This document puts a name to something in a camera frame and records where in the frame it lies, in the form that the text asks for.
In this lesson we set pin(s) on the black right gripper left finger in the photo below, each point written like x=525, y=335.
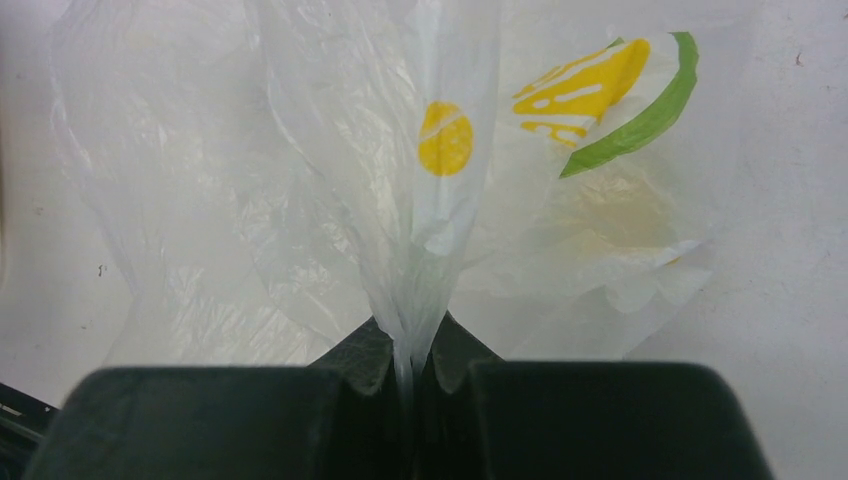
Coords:
x=336, y=418

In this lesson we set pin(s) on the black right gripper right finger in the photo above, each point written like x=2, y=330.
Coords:
x=484, y=417

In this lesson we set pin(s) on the clear printed plastic bag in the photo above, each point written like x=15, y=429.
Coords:
x=268, y=175

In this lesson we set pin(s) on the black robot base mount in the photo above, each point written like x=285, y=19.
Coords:
x=24, y=422

